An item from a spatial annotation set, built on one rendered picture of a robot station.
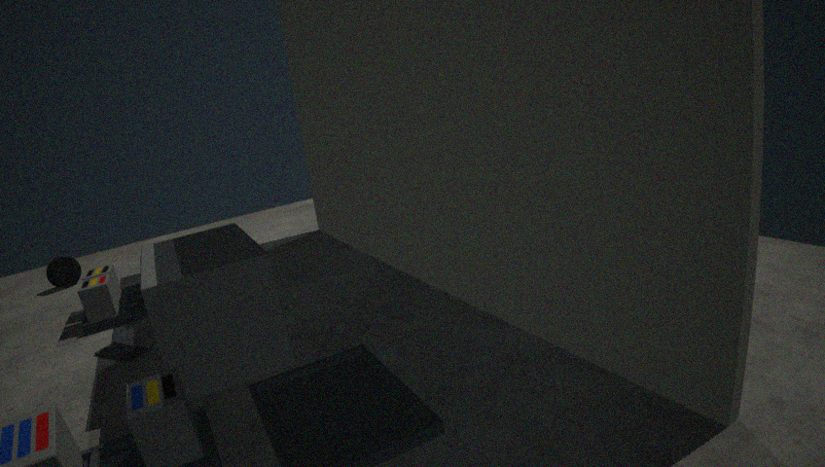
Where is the black sphere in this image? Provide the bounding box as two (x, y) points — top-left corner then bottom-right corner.
(47, 257), (82, 287)

